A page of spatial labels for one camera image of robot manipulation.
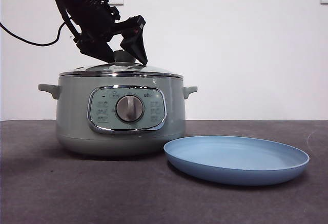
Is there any glass lid with green knob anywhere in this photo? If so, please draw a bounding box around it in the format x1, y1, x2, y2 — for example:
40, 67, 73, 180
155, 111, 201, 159
58, 50, 183, 78

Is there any pale green electric steamer pot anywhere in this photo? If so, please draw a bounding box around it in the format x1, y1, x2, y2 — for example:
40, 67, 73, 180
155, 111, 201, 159
37, 73, 198, 157

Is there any blue round plate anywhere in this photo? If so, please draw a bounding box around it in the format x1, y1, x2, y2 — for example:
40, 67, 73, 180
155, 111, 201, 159
163, 135, 310, 185

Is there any black cable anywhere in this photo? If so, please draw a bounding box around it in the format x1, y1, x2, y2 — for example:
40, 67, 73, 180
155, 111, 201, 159
0, 20, 69, 47

